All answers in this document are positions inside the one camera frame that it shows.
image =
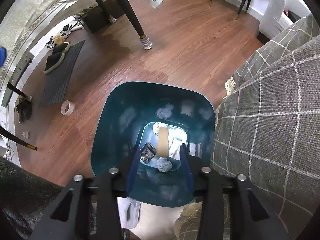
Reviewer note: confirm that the dark wooden table leg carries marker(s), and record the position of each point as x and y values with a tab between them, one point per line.
130	15
111	2

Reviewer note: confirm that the dark slipper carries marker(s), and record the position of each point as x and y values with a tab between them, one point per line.
53	63
61	48

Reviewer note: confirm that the small white paper scrap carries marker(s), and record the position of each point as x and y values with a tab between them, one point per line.
26	134

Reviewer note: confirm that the person's grey fuzzy garment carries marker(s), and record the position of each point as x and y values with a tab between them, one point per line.
20	187

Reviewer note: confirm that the black storage box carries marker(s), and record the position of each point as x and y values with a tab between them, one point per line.
105	17

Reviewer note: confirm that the blue trash bin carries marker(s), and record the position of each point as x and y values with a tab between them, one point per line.
120	130

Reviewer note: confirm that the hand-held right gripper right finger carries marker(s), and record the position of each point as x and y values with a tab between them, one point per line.
188	172

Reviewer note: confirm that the black shoes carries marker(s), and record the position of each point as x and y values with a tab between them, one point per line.
23	111

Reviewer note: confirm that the white cardboard box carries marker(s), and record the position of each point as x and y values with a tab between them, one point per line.
174	150

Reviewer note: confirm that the beige patterned tablecloth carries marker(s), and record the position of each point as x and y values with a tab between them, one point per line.
30	10

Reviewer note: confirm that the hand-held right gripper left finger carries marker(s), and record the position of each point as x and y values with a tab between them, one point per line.
133	172

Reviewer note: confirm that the white paper bag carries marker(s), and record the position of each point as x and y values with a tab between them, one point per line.
158	127

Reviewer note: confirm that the clear tape roll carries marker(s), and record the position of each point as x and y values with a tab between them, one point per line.
62	111

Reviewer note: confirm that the dark grey floor mat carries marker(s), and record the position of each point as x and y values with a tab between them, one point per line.
62	75

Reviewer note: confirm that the black packet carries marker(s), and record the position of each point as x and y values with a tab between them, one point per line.
147	153

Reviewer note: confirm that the thin black chair leg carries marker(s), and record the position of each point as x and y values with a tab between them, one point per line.
17	140
17	92

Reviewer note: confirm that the white sneaker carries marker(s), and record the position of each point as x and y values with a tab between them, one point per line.
50	43
68	28

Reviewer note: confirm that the white wrapper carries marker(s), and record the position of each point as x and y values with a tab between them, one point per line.
178	135

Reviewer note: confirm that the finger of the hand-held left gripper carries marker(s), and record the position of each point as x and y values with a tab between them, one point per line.
2	56

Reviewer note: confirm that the brown cardboard strip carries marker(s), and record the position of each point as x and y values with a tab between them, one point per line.
163	142

